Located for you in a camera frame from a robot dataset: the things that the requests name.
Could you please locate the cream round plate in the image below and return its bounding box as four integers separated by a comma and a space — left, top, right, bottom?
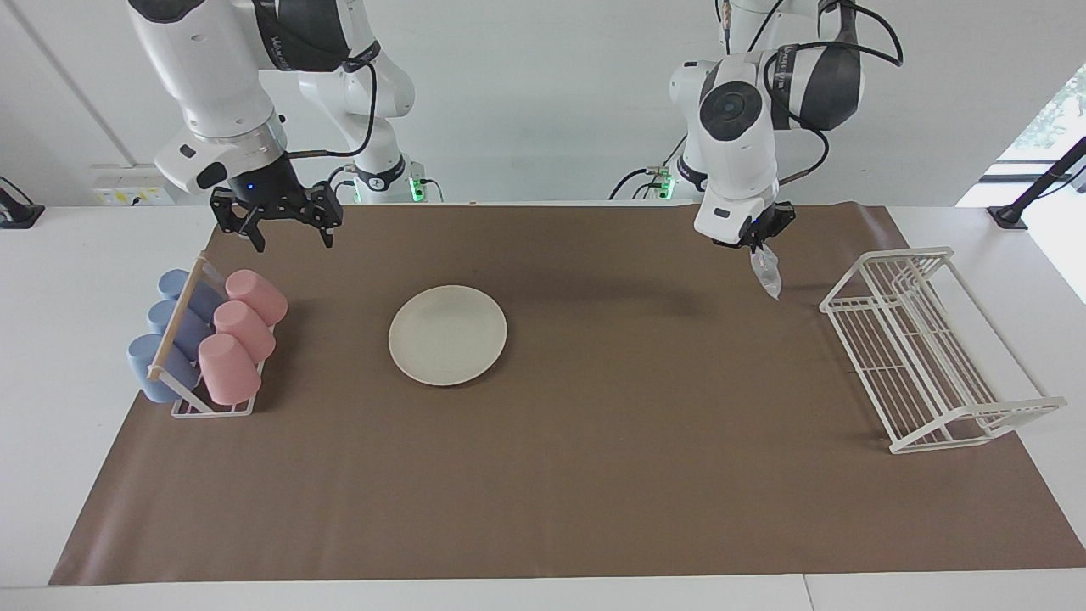
389, 285, 508, 387

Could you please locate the pink plastic cup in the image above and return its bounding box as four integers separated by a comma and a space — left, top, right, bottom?
213, 300, 277, 363
198, 333, 262, 406
225, 269, 288, 327

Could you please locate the blue plastic cup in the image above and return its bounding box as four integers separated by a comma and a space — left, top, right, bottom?
127, 334, 203, 404
148, 299, 213, 357
158, 269, 226, 322

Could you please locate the brown table mat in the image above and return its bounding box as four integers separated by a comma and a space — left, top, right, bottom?
48, 204, 1086, 586

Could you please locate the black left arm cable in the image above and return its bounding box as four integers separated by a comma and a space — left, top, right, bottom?
717, 0, 904, 186

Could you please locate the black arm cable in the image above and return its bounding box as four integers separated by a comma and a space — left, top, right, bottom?
717, 0, 904, 186
284, 38, 379, 160

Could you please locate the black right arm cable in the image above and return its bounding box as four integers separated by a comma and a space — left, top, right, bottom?
284, 38, 379, 160

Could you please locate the black left base cable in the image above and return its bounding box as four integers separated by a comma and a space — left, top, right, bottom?
608, 127, 688, 202

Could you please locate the white wall outlet box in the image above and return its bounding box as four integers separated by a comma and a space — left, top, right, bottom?
92, 164, 179, 207

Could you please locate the white wire dish rack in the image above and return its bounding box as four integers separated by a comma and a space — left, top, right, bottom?
819, 247, 1067, 455

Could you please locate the small black clamp mount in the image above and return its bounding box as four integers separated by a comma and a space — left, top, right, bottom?
0, 177, 45, 230

